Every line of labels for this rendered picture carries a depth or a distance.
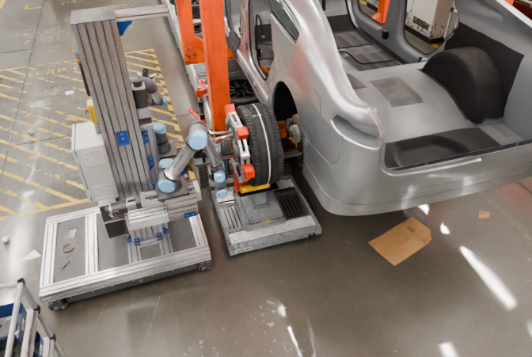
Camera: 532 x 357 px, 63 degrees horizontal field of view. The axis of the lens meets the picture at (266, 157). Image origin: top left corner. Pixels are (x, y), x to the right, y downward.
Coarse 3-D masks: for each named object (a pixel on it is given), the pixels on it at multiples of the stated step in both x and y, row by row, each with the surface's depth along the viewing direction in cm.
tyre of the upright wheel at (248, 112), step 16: (240, 112) 338; (256, 112) 331; (272, 112) 332; (256, 128) 323; (272, 128) 325; (256, 144) 320; (272, 144) 323; (240, 160) 380; (256, 160) 322; (272, 160) 327; (256, 176) 330; (272, 176) 336
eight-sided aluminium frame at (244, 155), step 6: (228, 114) 341; (234, 114) 340; (228, 120) 351; (228, 126) 363; (234, 126) 327; (240, 126) 326; (228, 138) 370; (240, 144) 324; (246, 144) 324; (240, 150) 323; (246, 150) 324; (240, 156) 325; (246, 156) 323; (234, 162) 372; (246, 162) 330; (234, 168) 367; (240, 168) 367; (240, 180) 348; (246, 180) 349
